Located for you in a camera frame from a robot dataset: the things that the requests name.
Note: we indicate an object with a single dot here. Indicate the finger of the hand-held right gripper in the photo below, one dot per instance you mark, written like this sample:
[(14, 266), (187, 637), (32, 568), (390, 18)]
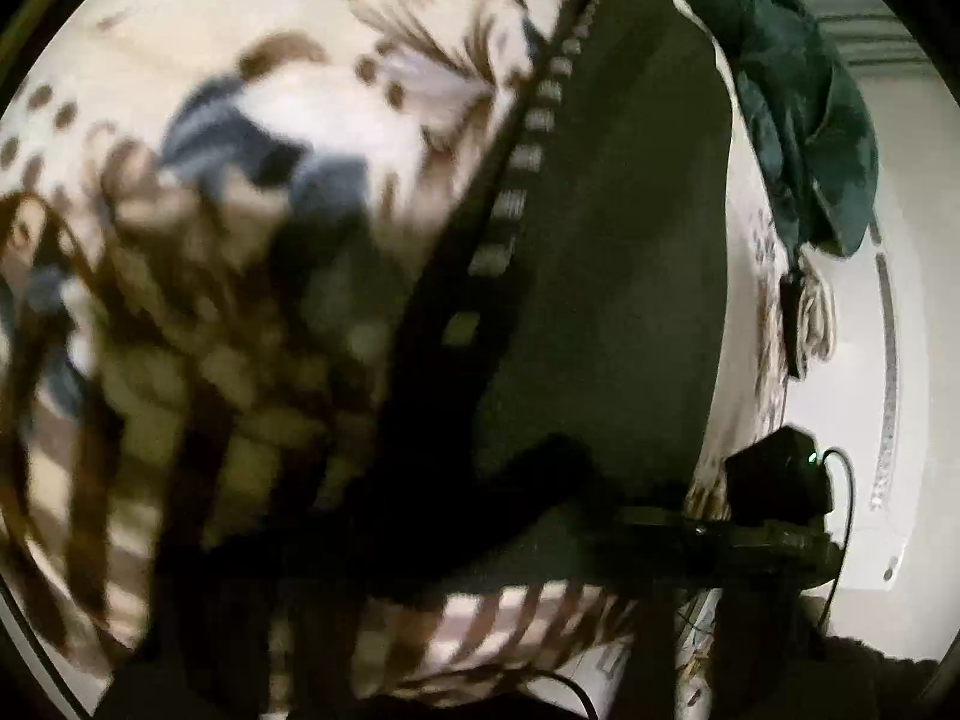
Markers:
[(675, 547)]

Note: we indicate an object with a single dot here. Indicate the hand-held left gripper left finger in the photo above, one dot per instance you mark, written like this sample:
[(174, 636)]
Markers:
[(247, 630)]

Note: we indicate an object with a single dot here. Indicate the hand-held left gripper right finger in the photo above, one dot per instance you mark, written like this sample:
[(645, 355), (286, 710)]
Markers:
[(664, 660)]

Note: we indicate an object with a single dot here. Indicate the dark striped sweater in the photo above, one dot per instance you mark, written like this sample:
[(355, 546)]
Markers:
[(615, 277)]

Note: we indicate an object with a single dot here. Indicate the folded dark clothes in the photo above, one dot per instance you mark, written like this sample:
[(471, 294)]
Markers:
[(789, 322)]

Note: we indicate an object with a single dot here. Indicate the white folded towel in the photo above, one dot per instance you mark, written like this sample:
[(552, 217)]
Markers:
[(817, 315)]

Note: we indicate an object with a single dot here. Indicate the white headboard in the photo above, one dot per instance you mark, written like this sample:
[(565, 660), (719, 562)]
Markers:
[(915, 315)]

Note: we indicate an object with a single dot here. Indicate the dark green plush blanket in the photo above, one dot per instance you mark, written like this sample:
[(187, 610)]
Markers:
[(802, 105)]

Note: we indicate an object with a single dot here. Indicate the floral bed sheet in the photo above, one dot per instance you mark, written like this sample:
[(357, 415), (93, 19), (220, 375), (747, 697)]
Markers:
[(262, 127)]

